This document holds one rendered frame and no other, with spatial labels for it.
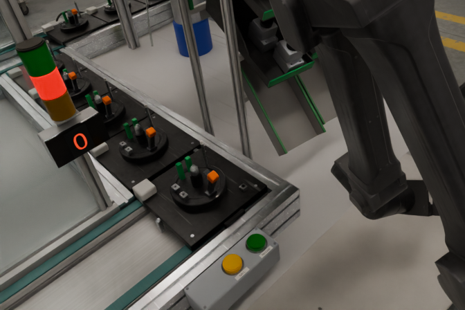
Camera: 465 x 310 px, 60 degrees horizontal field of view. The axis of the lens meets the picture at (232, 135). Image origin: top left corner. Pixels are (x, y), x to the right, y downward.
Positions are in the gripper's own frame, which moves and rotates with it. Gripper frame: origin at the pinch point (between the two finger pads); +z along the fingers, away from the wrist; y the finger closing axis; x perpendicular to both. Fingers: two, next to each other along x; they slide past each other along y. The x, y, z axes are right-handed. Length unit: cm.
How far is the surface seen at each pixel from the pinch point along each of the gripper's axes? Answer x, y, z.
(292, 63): -29.9, 21.3, -13.0
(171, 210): 3, 45, -32
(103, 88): -36, 101, -24
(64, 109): -20, 41, -57
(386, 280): 19.1, 8.4, -1.4
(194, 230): 6.7, 37.4, -31.0
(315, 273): 17.9, 20.4, -10.3
